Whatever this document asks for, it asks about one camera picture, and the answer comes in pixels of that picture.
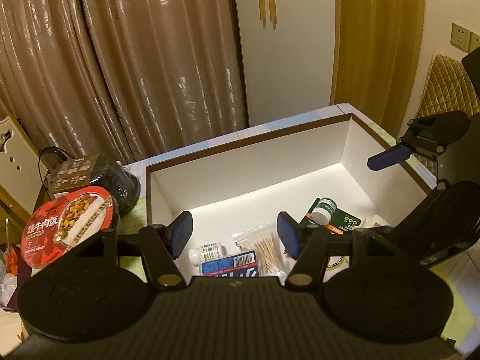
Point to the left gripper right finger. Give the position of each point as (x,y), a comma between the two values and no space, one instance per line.
(308,247)

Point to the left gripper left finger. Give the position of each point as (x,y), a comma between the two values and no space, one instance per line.
(161,246)

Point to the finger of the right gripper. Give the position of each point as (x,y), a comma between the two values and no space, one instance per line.
(447,129)
(420,216)

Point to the small white pill bottle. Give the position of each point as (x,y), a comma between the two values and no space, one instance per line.
(205,253)

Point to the green capped bottle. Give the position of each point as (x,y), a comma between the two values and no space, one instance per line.
(323,211)

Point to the dark green flat box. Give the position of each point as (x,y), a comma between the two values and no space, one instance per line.
(341,222)

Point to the cotton swab bag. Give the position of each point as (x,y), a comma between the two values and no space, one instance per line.
(264,240)

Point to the quilted tan chair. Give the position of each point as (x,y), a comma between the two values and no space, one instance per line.
(447,88)

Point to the white plastic piece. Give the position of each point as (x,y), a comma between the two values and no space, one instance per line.
(374,221)

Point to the blue white flat package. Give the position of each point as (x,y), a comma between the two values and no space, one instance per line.
(240,265)

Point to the black bowl with label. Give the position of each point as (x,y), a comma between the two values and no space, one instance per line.
(97,170)

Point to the brown cardboard storage box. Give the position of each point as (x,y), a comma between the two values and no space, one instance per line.
(245,183)

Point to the red instant rice bowl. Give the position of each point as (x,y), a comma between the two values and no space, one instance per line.
(58,226)

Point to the dark red tissue box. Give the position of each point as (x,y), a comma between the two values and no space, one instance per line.
(14,274)

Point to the white carved chair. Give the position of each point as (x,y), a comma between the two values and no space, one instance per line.
(20,173)

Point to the brown curtain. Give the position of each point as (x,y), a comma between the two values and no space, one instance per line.
(127,78)

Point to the white cabinet door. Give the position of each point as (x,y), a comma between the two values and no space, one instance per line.
(288,53)

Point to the wall power sockets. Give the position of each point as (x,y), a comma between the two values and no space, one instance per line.
(463,39)

